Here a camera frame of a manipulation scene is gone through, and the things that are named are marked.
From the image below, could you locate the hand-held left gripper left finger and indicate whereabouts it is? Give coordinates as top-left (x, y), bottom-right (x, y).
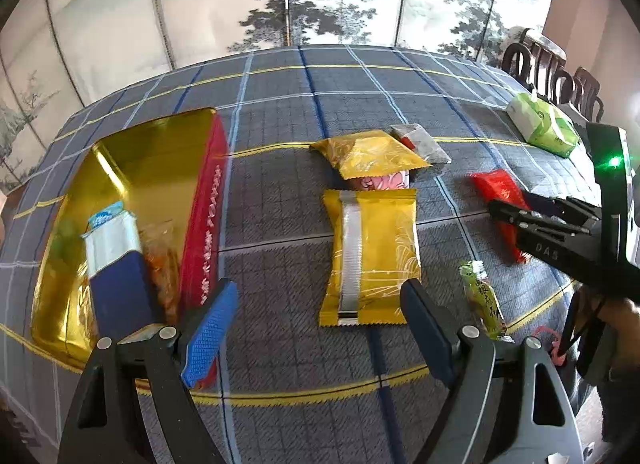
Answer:
top-left (57, 278), bottom-right (240, 464)

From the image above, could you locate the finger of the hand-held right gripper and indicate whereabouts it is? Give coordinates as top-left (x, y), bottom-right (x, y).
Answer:
top-left (488, 200), bottom-right (592, 245)
top-left (520, 191), bottom-right (599, 225)

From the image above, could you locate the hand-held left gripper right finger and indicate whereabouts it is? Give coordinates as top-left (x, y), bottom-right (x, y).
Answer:
top-left (399, 279), bottom-right (587, 464)

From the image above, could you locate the red snack packet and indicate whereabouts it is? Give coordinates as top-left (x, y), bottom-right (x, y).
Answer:
top-left (470, 169), bottom-right (533, 265)

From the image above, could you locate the small green snack packet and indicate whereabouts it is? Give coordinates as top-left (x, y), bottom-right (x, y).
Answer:
top-left (459, 260), bottom-right (507, 338)

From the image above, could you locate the large fried dough twist bag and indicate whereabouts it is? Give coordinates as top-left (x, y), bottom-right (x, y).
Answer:
top-left (140, 221), bottom-right (184, 325)

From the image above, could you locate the large gold snack packet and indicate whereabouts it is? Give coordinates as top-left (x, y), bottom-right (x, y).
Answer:
top-left (319, 187), bottom-right (423, 329)

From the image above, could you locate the blue and silver snack packet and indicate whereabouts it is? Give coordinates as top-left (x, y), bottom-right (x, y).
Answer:
top-left (80, 211), bottom-right (157, 339)

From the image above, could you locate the dark sesame bar packet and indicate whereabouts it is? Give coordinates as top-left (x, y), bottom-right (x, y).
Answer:
top-left (390, 124), bottom-right (452, 165)

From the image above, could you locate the pink snack packet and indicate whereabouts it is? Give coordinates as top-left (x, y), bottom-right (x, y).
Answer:
top-left (350, 170), bottom-right (418, 191)

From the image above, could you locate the teal snack packet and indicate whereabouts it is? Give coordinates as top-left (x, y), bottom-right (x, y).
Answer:
top-left (89, 200), bottom-right (126, 231)

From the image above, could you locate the small gold snack packet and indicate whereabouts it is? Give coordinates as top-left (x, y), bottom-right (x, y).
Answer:
top-left (309, 130), bottom-right (432, 181)

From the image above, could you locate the red tin box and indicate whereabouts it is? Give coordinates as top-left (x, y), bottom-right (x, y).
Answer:
top-left (31, 107), bottom-right (232, 390)

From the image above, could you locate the person's right forearm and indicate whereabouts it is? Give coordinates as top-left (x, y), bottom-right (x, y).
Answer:
top-left (600, 296), bottom-right (640, 445)

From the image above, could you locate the green tissue pack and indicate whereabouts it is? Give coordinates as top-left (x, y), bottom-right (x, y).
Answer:
top-left (505, 91), bottom-right (581, 159)

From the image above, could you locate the dark wooden chair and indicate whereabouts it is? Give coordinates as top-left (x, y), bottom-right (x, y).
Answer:
top-left (570, 66), bottom-right (607, 125)
top-left (501, 28), bottom-right (571, 109)

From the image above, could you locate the plaid blue tablecloth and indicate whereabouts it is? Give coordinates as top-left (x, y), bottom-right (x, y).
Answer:
top-left (0, 44), bottom-right (640, 464)

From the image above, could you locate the painted folding screen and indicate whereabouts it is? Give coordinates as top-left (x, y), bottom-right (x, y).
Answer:
top-left (0, 0), bottom-right (558, 195)

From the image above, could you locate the pink cord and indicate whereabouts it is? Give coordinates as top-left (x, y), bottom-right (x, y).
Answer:
top-left (532, 326), bottom-right (569, 366)

